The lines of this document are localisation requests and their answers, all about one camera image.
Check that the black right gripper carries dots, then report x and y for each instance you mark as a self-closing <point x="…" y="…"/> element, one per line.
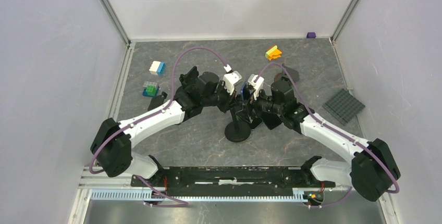
<point x="260" y="94"/>

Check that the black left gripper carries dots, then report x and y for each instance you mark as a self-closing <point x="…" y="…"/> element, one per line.
<point x="224" y="108"/>

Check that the dark blue edged phone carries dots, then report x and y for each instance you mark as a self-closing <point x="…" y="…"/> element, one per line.
<point x="244" y="92"/>

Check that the black phone stand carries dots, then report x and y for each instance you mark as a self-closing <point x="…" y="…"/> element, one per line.
<point x="237" y="130"/>

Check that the black phone light blue edge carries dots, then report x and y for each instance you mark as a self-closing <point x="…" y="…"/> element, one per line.
<point x="189" y="78"/>

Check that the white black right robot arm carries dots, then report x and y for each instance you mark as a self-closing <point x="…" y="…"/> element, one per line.
<point x="367" y="166"/>

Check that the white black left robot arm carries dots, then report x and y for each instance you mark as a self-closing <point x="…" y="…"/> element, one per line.
<point x="113" y="144"/>

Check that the dark grey phone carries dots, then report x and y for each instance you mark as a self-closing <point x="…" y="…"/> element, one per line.
<point x="271" y="120"/>

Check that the black flat phone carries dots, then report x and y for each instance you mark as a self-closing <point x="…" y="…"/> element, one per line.
<point x="254" y="119"/>

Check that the black folding desk stand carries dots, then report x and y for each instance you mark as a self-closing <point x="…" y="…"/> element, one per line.
<point x="157" y="101"/>

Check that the yellow orange toy block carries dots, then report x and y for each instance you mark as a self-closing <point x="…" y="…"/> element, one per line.
<point x="273" y="53"/>

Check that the white blue toy block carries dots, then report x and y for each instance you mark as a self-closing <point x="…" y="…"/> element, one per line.
<point x="157" y="68"/>

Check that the green blue toy bricks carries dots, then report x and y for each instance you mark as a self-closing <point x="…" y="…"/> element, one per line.
<point x="150" y="89"/>

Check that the grey studded baseplate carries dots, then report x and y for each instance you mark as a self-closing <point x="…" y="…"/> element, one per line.
<point x="343" y="106"/>

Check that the purple small block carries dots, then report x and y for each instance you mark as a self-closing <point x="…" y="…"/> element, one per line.
<point x="311" y="35"/>

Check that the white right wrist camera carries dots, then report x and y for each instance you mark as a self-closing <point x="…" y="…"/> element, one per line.
<point x="254" y="85"/>

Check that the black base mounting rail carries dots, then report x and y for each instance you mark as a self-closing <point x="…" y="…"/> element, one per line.
<point x="235" y="181"/>

